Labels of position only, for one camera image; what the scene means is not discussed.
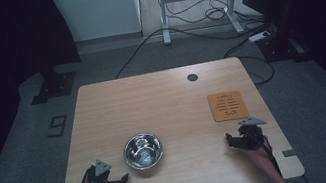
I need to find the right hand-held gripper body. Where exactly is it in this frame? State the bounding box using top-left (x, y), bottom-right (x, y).
top-left (236, 114), bottom-right (272, 154)

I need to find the long black floor cable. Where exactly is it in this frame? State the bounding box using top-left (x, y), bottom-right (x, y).
top-left (107, 9), bottom-right (277, 80)

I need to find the white power strip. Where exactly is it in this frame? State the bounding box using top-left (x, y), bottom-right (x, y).
top-left (247, 29), bottom-right (273, 44)

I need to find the orange coaster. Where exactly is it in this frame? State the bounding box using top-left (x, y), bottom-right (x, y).
top-left (206, 87), bottom-right (251, 124)

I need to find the grey tape strip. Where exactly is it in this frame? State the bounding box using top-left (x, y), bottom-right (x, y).
top-left (281, 146), bottom-right (305, 160)

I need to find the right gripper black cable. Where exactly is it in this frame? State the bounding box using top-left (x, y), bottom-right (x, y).
top-left (258, 133), bottom-right (284, 180)

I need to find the black stand base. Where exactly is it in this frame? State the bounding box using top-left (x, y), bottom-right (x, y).
top-left (255, 24), bottom-right (314, 70)
top-left (25, 64), bottom-right (81, 107)

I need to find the person's right hand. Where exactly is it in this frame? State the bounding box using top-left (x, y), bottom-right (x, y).
top-left (242, 134), bottom-right (277, 173)

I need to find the black round table grommet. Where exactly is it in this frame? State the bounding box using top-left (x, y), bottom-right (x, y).
top-left (186, 72), bottom-right (200, 84)

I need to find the stainless steel bowl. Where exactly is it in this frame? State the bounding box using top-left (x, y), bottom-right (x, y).
top-left (119, 130), bottom-right (167, 174)

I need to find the looped black floor cable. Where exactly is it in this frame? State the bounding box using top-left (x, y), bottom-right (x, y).
top-left (220, 31), bottom-right (278, 91)

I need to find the white board panel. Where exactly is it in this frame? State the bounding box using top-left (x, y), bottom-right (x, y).
top-left (49, 0), bottom-right (145, 47)

